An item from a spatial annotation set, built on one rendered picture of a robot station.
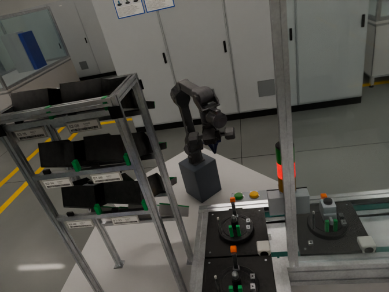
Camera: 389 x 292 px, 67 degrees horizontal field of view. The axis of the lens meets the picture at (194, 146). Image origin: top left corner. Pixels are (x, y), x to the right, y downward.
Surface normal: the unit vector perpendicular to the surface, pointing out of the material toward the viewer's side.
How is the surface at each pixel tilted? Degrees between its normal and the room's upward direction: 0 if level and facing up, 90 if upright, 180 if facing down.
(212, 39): 90
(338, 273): 90
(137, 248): 0
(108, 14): 90
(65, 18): 90
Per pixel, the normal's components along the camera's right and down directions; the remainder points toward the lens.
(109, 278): -0.21, -0.85
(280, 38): -0.10, 0.51
